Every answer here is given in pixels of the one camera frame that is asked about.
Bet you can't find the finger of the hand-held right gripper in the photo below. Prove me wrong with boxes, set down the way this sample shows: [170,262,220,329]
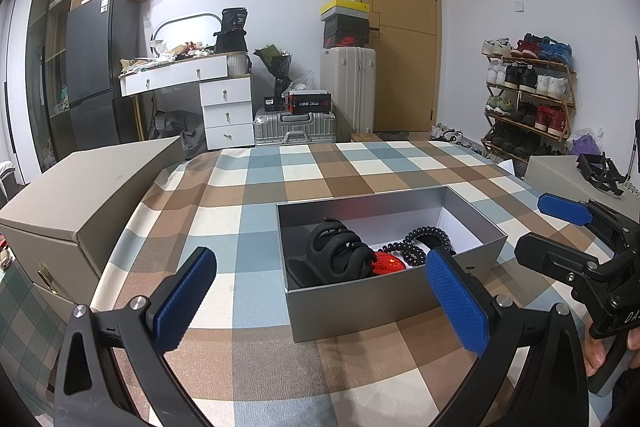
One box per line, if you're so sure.
[537,193,640,254]
[514,232,640,304]

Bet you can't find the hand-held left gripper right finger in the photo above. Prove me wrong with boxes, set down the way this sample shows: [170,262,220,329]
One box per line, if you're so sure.
[424,247,592,427]

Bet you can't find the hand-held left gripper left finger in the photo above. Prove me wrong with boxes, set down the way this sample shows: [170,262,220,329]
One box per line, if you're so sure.
[52,246,218,427]

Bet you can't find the black spiral hair tie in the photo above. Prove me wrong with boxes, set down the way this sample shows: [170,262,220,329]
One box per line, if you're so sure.
[384,224,457,267]

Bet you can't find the red round badge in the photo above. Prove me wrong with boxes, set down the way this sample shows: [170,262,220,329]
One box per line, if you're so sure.
[372,251,407,277]

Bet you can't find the black hair claw clip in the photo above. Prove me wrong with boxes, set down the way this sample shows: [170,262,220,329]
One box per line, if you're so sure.
[306,217,359,283]
[286,257,321,289]
[336,241,377,283]

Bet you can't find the grey cardboard box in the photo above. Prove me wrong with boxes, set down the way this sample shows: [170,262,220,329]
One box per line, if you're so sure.
[276,185,509,344]

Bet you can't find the person's right hand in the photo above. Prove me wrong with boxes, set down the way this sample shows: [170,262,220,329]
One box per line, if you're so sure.
[584,336,610,379]

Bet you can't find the grey bedside cabinet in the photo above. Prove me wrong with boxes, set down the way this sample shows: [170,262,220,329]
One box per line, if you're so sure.
[0,136,187,339]
[522,154,640,229]

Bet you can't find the black clamp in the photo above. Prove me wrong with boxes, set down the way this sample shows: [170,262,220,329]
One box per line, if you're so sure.
[575,151,627,197]

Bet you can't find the white paper sheet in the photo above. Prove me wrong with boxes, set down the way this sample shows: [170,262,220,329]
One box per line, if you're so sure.
[497,159,529,178]

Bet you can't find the purple bag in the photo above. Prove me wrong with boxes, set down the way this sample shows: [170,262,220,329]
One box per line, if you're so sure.
[570,129,607,158]

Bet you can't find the wooden shoe rack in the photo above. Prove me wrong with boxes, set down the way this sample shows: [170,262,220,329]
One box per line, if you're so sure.
[480,52,577,166]

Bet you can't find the black stand pole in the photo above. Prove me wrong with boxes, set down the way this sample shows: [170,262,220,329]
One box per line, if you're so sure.
[632,36,640,188]

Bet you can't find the shoe rack with shoes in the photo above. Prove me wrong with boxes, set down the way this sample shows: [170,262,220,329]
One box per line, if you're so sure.
[481,33,575,158]

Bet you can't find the loose shoes pile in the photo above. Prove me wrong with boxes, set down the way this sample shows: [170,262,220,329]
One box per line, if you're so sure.
[430,123,484,154]

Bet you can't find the green checked sheet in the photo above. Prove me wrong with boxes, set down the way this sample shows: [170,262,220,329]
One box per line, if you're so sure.
[0,252,96,427]

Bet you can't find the dark grey bag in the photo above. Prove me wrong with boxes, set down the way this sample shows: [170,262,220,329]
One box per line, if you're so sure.
[152,110,206,154]

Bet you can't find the white dressing table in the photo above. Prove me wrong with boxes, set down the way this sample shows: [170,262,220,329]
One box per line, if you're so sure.
[118,54,257,152]

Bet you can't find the silver suitcase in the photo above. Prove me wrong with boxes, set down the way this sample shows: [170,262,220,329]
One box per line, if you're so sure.
[253,109,337,146]

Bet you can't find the wooden door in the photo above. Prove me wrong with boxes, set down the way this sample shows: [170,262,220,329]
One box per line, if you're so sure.
[353,0,443,134]

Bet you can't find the black box with red edge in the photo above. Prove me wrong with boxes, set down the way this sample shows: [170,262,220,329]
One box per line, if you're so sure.
[287,91,332,114]

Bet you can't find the white suitcase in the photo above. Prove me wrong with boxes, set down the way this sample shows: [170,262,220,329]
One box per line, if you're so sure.
[320,47,377,136]

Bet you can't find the white ribbed container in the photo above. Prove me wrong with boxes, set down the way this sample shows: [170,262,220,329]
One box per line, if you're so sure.
[227,53,251,76]

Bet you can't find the clutter of cosmetics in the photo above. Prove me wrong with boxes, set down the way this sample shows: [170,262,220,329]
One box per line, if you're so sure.
[120,39,222,76]

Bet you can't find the clear plastic bag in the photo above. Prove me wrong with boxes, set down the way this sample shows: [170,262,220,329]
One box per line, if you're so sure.
[288,72,317,96]

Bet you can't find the dark grey fridge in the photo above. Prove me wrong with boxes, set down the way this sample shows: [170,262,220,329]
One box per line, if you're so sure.
[66,0,144,148]

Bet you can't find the black wrapped flower bouquet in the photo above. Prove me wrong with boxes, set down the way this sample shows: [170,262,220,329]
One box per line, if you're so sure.
[253,44,294,96]

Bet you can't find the oval mirror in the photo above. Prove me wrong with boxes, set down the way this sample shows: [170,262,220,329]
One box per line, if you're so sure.
[150,11,224,60]

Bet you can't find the black red shoe box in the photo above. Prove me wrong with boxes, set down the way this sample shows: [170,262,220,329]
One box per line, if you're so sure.
[322,34,372,50]

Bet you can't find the black printed bag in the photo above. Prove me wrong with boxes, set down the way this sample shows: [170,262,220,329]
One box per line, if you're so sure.
[213,8,250,56]

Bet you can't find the yellow shoe box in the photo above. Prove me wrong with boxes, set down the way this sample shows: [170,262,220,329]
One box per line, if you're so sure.
[320,0,379,22]

